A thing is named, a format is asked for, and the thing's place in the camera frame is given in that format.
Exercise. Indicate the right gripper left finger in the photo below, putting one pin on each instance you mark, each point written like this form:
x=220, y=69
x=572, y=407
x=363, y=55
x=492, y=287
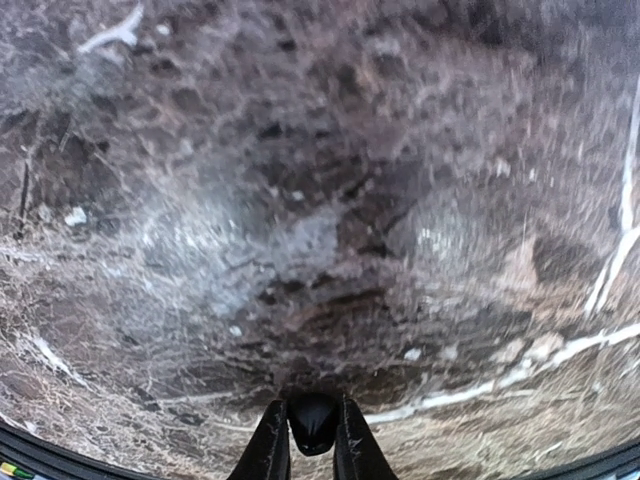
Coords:
x=267, y=455

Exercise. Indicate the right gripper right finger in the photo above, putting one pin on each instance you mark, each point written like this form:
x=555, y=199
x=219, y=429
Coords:
x=357, y=455

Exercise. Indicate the black earbud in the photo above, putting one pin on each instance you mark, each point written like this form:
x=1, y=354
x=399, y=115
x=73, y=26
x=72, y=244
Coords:
x=313, y=419

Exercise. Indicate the black front rail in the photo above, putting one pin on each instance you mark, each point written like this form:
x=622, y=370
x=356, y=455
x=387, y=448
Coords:
x=38, y=457

